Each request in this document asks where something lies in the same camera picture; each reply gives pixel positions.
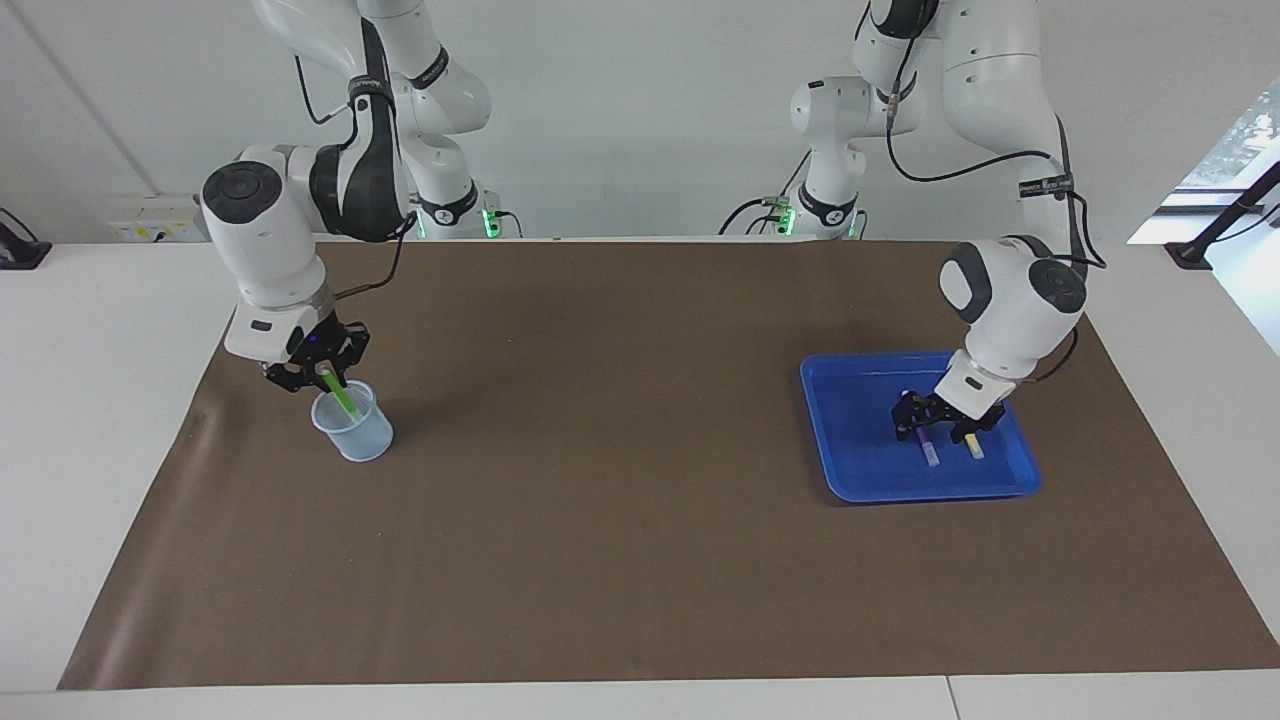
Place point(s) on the blue plastic tray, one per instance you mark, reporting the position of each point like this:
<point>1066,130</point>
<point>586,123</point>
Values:
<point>860,450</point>

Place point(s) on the green marker pen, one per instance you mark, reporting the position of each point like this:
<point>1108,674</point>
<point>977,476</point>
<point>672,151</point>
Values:
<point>343,395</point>

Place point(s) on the brown paper table mat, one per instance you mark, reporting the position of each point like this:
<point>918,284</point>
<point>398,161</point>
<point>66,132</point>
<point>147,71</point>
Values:
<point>640,520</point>

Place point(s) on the white wall power strip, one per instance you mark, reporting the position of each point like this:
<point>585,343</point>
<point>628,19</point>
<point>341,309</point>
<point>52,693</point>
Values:
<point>150,222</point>

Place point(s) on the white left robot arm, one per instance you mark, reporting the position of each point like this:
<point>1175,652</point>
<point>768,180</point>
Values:
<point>1010,300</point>

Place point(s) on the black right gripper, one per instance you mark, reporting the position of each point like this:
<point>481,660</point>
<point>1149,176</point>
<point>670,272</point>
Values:
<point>320,345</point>

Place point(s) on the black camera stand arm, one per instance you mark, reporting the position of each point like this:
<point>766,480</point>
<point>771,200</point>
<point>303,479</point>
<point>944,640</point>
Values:
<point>1225,220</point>

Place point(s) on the purple marker pen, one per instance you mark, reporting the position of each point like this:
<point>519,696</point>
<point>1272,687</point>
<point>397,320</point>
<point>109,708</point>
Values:
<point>930,450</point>

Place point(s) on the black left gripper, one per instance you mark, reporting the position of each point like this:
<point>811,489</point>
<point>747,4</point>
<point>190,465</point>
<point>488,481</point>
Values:
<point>950,405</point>

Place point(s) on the clear plastic cup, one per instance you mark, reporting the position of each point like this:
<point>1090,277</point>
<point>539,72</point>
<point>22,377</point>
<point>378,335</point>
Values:
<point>360,440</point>

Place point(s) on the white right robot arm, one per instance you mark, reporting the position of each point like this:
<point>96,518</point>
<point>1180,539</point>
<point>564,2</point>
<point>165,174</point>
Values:
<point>270,240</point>

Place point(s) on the window with frame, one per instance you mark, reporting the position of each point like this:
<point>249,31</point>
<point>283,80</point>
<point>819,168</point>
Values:
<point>1225,150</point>

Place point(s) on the black clamp base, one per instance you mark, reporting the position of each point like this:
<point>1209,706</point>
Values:
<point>20,248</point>

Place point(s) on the yellow marker pen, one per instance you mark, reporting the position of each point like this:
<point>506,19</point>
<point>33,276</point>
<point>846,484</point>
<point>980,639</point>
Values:
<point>974,447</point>

